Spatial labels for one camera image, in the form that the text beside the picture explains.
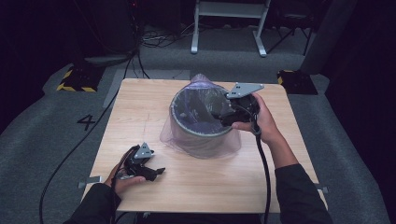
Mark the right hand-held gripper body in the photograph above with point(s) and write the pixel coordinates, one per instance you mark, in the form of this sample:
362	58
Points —
244	107

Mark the black tripod stand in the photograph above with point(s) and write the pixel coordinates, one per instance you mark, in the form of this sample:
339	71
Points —
292	31

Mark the grey round trash bin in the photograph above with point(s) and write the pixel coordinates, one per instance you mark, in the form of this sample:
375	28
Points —
193	137

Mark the person's right hand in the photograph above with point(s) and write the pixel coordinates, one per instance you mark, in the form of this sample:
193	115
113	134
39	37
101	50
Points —
267	124

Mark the person's left hand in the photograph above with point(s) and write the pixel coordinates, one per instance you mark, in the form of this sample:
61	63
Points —
123	184

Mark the grey slanted pillar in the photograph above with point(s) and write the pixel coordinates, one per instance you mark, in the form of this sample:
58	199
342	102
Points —
327	37

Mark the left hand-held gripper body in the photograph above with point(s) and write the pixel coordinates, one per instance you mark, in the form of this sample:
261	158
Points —
141	154

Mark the grey metal table bracket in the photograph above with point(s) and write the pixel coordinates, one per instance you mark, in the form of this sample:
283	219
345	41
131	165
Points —
322	188
91	180

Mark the yellow-black striped stand base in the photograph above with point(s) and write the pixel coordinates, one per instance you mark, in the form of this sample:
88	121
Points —
79	79
297	82

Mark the white metal stand frame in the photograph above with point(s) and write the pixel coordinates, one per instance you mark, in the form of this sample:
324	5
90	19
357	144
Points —
229	9

